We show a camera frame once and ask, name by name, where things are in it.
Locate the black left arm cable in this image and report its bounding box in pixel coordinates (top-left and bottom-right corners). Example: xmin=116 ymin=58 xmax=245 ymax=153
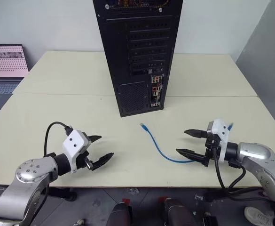
xmin=43 ymin=121 xmax=72 ymax=158

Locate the black computer tower case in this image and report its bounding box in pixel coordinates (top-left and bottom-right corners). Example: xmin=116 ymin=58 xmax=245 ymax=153
xmin=92 ymin=0 xmax=184 ymax=118

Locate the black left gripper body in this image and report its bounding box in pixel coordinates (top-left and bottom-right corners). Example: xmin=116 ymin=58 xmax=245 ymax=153
xmin=76 ymin=137 xmax=96 ymax=171

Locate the blue ethernet cable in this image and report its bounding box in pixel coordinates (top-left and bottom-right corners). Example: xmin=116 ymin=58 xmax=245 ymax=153
xmin=140 ymin=122 xmax=234 ymax=164

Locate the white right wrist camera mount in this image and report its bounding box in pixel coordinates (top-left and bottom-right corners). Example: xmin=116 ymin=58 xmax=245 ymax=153
xmin=207 ymin=119 xmax=230 ymax=163

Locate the laptop with pink screen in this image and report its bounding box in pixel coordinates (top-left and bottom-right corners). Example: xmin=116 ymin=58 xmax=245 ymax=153
xmin=0 ymin=43 xmax=30 ymax=109

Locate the dark rounded shape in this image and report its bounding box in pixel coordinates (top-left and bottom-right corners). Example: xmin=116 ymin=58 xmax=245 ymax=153
xmin=163 ymin=197 xmax=196 ymax=226
xmin=110 ymin=202 xmax=133 ymax=226

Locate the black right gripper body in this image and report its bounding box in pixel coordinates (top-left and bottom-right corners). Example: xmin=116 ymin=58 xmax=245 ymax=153
xmin=204 ymin=131 xmax=222 ymax=168

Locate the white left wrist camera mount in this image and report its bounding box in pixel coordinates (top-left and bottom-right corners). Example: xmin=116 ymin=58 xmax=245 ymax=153
xmin=62 ymin=129 xmax=89 ymax=174

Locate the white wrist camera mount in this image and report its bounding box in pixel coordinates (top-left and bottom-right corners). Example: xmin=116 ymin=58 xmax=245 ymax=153
xmin=207 ymin=119 xmax=230 ymax=163
xmin=62 ymin=129 xmax=89 ymax=174

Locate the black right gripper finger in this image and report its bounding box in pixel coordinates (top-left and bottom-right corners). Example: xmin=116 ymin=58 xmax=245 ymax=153
xmin=175 ymin=148 xmax=207 ymax=165
xmin=183 ymin=129 xmax=208 ymax=140

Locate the white sneaker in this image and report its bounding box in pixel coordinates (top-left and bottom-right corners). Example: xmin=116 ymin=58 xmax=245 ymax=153
xmin=244 ymin=206 xmax=275 ymax=226

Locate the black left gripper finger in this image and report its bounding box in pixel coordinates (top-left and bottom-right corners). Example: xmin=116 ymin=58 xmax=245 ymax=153
xmin=88 ymin=135 xmax=102 ymax=144
xmin=91 ymin=152 xmax=115 ymax=171

